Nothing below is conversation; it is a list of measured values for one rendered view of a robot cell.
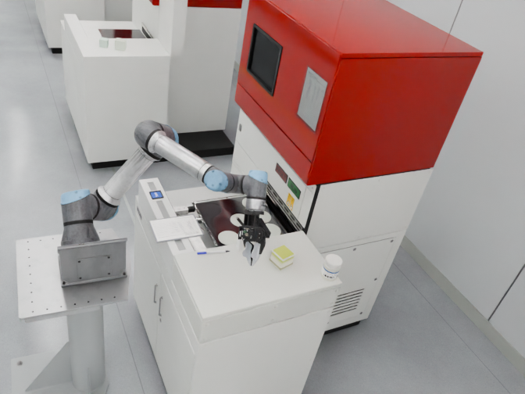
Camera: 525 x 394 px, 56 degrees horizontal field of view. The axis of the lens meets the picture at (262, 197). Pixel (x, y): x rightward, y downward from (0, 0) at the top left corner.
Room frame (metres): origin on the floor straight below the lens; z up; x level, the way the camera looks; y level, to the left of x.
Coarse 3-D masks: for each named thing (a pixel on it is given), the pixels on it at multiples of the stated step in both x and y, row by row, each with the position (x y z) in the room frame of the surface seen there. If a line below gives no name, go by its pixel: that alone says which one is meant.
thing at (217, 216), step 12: (204, 204) 1.93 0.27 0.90; (216, 204) 1.96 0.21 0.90; (228, 204) 1.98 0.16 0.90; (240, 204) 2.00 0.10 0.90; (204, 216) 1.84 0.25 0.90; (216, 216) 1.86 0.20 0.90; (228, 216) 1.88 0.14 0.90; (216, 228) 1.77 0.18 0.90; (228, 228) 1.79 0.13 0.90; (216, 240) 1.69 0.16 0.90
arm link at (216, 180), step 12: (144, 120) 1.72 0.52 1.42; (144, 132) 1.63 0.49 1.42; (156, 132) 1.63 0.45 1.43; (144, 144) 1.61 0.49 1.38; (156, 144) 1.60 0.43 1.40; (168, 144) 1.59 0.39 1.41; (168, 156) 1.56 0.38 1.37; (180, 156) 1.55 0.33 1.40; (192, 156) 1.55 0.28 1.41; (180, 168) 1.54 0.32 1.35; (192, 168) 1.51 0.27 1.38; (204, 168) 1.50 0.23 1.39; (216, 168) 1.52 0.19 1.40; (204, 180) 1.46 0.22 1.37; (216, 180) 1.45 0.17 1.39; (228, 180) 1.49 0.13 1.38
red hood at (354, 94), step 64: (256, 0) 2.40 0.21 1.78; (320, 0) 2.49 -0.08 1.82; (384, 0) 2.77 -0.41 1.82; (256, 64) 2.32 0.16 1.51; (320, 64) 1.88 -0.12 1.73; (384, 64) 1.90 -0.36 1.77; (448, 64) 2.09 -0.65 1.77; (320, 128) 1.79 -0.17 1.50; (384, 128) 1.96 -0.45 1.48; (448, 128) 2.18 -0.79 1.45
